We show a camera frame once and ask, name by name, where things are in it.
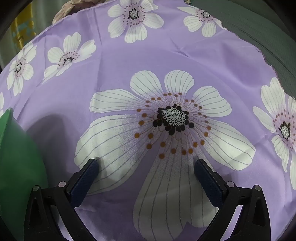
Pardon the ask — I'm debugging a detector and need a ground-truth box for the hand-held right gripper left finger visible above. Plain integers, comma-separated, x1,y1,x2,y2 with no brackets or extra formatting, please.
23,158,100,241

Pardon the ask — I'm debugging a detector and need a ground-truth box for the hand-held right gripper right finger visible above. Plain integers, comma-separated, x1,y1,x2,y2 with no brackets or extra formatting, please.
193,156,272,241

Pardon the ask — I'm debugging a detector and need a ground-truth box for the green plastic bowl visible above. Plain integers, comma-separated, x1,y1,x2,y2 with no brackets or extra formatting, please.
0,108,50,241

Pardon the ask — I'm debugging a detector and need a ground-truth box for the purple floral cloth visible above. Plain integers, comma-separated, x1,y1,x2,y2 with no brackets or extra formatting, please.
0,0,296,241

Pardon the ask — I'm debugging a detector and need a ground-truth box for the yellow patterned curtain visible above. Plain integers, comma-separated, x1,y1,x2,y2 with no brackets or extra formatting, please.
11,5,36,47

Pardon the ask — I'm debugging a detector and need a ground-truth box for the pink crumpled cloth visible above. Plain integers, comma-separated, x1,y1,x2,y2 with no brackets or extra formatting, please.
52,0,97,25

